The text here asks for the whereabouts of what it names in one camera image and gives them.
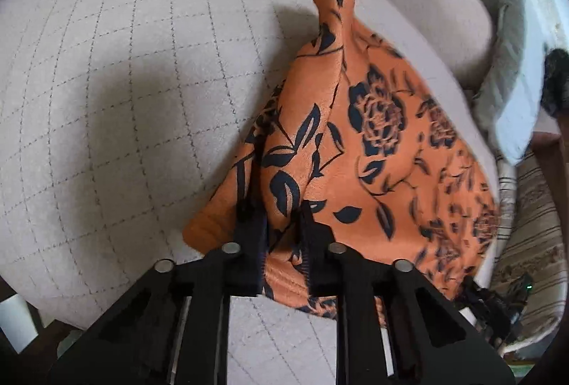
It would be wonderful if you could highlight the beige quilted sofa cushion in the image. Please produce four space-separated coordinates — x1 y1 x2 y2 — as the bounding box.
0 0 496 385

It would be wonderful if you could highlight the orange black floral garment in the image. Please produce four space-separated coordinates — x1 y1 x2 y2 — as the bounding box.
183 0 501 320

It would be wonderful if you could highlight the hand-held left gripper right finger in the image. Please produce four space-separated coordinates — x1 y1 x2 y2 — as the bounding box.
300 203 516 385

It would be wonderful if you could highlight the beige striped cushion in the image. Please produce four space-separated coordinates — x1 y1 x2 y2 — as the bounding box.
486 143 569 352

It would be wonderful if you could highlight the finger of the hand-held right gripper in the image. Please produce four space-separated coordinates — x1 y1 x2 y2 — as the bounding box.
456 282 492 323

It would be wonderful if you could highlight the dark furry cloth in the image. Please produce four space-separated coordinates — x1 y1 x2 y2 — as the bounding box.
539 47 569 119

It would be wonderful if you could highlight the grey white pillow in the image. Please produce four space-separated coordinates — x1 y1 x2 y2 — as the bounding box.
469 0 545 167

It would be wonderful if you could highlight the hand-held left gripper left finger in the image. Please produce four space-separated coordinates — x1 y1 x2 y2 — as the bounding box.
47 185 270 385

